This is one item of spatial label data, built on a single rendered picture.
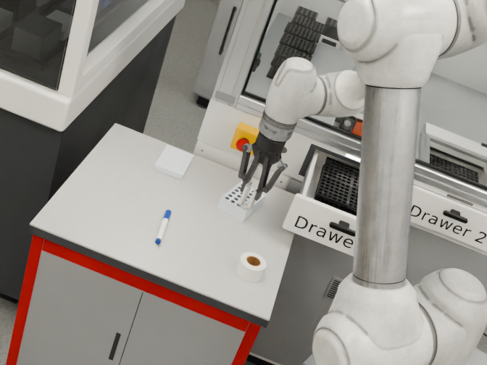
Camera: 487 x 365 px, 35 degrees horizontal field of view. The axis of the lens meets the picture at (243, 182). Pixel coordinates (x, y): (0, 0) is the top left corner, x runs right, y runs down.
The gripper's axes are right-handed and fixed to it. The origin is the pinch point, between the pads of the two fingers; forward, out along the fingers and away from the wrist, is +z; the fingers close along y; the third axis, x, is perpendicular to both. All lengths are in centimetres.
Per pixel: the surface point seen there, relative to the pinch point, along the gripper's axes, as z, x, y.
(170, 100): 84, 168, -110
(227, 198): 4.9, 0.5, -5.6
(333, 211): -8.8, 0.3, 22.4
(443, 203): -8, 36, 45
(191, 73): 84, 207, -120
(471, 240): 0, 40, 57
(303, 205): -7.0, -1.8, 15.0
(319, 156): -3.6, 32.5, 6.6
